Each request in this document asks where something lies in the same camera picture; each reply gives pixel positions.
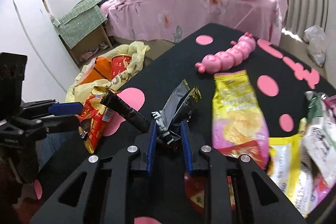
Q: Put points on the red gold snack bag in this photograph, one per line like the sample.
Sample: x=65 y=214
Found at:
x=94 y=117

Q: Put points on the white plastic bag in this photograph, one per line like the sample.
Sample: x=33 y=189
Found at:
x=315 y=39

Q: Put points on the yellow white snack packet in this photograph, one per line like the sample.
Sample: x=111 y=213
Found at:
x=290 y=169

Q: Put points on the yellow potato chips bag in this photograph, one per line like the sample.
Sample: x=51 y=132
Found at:
x=237 y=117

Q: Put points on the pink floral bed duvet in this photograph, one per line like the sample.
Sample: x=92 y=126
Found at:
x=174 y=20

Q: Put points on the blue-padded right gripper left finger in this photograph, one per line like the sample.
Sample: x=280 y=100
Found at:
x=151 y=147

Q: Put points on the green checked cloth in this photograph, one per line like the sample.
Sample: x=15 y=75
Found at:
x=83 y=19

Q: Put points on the black silver snack wrapper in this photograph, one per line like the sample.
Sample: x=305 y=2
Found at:
x=179 y=106

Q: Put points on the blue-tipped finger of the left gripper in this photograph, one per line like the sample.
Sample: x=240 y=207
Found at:
x=61 y=109

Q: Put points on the cardboard bedside box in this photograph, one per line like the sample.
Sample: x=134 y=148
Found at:
x=89 y=42

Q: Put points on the pink caterpillar toy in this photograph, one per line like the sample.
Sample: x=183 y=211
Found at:
x=224 y=60

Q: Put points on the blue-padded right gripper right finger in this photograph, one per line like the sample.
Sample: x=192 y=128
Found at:
x=187 y=151

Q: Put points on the yellow plastic trash bag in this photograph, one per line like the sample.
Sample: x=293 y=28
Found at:
x=112 y=70

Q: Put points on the green white snack bag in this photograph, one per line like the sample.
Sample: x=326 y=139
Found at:
x=319 y=139

